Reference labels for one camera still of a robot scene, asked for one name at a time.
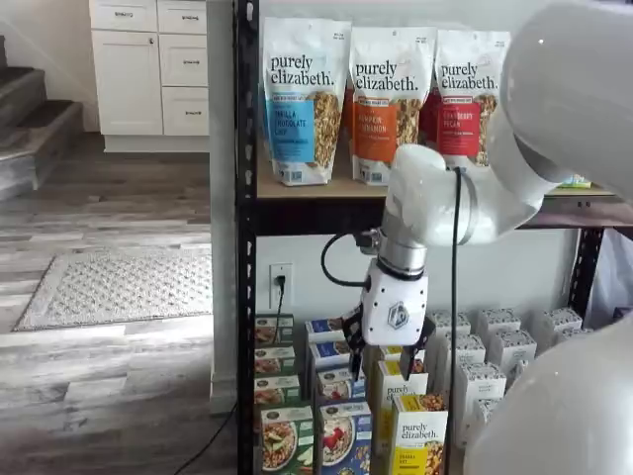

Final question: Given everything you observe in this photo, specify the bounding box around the yellow purely elizabeth box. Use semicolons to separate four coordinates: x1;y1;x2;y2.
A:
390;393;450;475
370;359;429;475
379;344;428;365

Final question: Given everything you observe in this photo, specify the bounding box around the black plug with cord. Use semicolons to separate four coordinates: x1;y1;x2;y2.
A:
273;273;289;319

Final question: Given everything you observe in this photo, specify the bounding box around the white patterned pantry box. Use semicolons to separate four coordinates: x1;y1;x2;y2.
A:
440;332;484;370
454;361;508;447
489;328;538;370
463;397;501;449
535;307;585;335
557;326;595;343
426;310;473;343
476;308;522;338

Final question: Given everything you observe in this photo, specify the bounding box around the red label granola bag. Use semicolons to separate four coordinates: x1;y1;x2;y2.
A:
434;29;512;170
418;92;442;147

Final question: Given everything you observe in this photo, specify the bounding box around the green Bobo's apple pie box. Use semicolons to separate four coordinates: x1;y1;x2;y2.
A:
557;172;593;190

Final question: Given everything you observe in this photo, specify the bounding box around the white drawer cabinet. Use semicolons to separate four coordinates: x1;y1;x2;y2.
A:
88;0;212;154

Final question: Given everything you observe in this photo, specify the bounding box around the black metal shelf rack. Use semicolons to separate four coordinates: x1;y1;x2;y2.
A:
231;0;633;475

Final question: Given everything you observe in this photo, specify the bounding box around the long black hanging cable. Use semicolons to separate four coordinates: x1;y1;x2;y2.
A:
448;165;469;398

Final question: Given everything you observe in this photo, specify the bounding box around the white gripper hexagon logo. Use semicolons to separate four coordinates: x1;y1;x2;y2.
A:
336;256;438;382

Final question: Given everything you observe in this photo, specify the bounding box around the white wall outlet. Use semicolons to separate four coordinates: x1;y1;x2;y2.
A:
268;261;295;311

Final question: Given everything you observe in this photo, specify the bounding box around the grey carpeted staircase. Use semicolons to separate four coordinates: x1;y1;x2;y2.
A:
0;33;86;200

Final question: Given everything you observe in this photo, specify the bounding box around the grey patterned floor mat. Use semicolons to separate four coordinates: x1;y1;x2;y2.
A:
13;248;215;333

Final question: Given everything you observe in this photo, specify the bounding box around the green oatmeal box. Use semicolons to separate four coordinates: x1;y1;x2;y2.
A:
253;344;297;378
253;374;303;410
253;313;295;348
259;405;317;475

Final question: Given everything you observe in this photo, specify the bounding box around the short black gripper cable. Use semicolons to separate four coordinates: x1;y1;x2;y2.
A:
319;227;381;289

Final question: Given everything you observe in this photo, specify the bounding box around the orange label granola bag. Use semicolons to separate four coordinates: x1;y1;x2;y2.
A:
347;25;439;187
339;87;357;150

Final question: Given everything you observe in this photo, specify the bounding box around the blue label granola bag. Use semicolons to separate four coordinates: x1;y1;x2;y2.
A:
261;16;354;188

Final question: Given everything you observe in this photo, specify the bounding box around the black floor cord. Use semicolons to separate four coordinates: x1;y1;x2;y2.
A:
161;399;239;475

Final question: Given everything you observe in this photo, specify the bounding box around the blue and white oatmeal box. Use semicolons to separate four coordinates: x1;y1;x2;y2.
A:
304;317;348;345
316;366;368;405
308;340;355;370
317;400;373;475

